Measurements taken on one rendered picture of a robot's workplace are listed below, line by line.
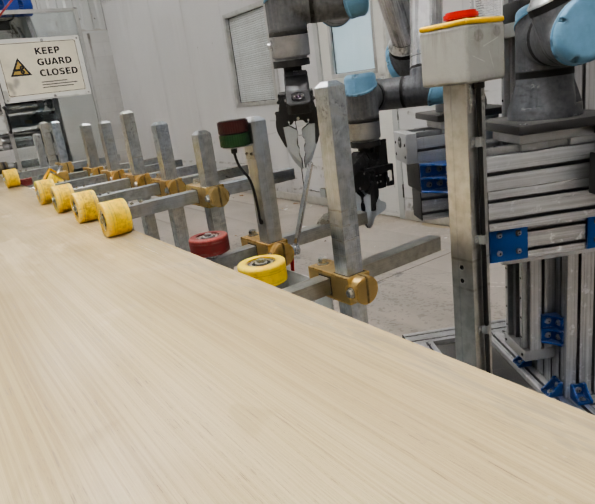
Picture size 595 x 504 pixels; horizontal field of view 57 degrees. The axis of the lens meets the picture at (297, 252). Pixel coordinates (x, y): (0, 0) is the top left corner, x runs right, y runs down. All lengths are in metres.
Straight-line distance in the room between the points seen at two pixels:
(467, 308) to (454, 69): 0.31
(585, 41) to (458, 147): 0.50
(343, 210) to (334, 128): 0.13
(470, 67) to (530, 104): 0.63
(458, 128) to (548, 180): 0.61
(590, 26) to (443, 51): 0.50
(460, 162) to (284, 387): 0.36
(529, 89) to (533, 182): 0.19
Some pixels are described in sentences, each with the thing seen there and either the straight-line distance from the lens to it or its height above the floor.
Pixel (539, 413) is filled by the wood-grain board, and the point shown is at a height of 0.90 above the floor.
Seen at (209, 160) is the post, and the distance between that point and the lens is 1.33.
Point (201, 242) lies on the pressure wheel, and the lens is 1.10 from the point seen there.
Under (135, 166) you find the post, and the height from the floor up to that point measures 1.00.
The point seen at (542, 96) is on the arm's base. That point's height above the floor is 1.09.
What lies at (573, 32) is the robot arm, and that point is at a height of 1.20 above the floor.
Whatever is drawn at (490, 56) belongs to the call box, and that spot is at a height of 1.18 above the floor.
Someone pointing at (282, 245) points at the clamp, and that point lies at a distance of 1.12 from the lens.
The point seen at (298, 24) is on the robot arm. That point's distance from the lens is 1.11.
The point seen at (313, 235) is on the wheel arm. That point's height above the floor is 0.84.
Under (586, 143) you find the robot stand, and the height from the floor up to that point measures 0.98.
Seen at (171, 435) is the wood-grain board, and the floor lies 0.90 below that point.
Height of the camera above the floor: 1.18
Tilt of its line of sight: 17 degrees down
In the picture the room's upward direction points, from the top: 8 degrees counter-clockwise
